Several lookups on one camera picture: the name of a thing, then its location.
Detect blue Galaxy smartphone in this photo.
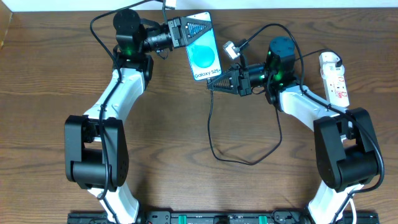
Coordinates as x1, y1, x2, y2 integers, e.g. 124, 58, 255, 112
186, 28, 222, 81

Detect white power strip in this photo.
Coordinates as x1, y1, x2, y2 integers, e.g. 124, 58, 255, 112
320, 65, 349, 108

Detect black charger cable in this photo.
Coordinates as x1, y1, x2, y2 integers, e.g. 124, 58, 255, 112
206, 48, 343, 166

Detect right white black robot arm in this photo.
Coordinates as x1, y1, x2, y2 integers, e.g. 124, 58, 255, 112
207, 37, 385, 223

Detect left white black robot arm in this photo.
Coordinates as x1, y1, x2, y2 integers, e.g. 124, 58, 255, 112
64, 7, 221, 223

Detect white charger plug adapter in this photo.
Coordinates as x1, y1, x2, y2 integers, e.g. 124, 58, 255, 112
319, 51, 343, 69

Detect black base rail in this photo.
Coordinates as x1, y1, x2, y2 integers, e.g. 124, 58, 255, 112
66, 210, 381, 224

